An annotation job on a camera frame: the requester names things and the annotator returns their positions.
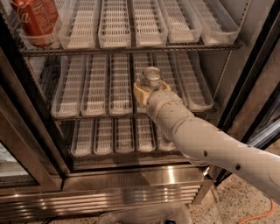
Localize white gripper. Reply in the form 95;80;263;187
133;81;194;131

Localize silver 7up can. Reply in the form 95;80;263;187
140;66;162;91

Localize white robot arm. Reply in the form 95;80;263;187
133;83;280;203

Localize stainless steel fridge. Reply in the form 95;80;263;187
1;0;279;222

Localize fridge door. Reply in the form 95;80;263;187
213;0;280;186

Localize red coca-cola can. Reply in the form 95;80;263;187
10;0;60;47

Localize clear tray with 7up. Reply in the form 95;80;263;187
133;53;153;113

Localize clear tray with bottle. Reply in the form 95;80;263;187
155;123;177;151

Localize clear water bottle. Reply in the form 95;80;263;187
158;130;176;151

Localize clear plastic bin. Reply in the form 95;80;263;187
97;202;193;224

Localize clear tray with cola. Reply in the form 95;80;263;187
17;0;64;49

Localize middle wire shelf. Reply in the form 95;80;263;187
52;108;217;121

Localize wire shelf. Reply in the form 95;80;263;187
52;108;217;121
19;43;242;57

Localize top wire shelf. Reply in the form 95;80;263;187
19;43;242;57

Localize orange cable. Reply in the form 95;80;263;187
238;198;276;224

